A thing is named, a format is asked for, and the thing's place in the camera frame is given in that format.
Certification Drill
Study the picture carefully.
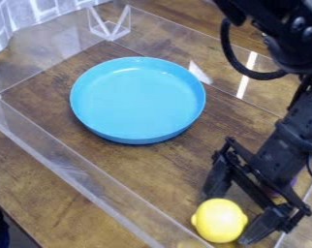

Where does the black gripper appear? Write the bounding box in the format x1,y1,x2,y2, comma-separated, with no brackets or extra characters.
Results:
201,122,312,245

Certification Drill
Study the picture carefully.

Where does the yellow toy lemon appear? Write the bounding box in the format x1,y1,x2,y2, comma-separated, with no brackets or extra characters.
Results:
189,199,248,243

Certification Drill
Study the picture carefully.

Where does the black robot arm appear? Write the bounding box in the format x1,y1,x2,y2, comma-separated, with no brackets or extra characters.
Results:
203,0,312,245

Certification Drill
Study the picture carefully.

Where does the blue round plastic tray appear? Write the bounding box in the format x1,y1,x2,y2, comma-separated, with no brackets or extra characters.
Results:
69,56,205,144

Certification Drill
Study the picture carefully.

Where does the purple toy eggplant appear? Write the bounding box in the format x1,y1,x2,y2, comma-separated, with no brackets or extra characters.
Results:
261,177,296,198

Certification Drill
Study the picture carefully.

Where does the white patterned curtain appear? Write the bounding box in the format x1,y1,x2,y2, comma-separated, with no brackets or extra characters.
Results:
0,0,110,52

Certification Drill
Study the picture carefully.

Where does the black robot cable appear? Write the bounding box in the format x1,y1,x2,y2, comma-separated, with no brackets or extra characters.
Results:
219,17,290,81

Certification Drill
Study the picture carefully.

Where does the clear acrylic enclosure wall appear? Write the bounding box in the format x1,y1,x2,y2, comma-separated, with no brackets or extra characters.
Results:
0,0,312,248

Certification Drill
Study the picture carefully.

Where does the clear acrylic corner bracket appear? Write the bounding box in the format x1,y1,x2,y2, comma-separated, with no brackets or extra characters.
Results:
86,6,130,42

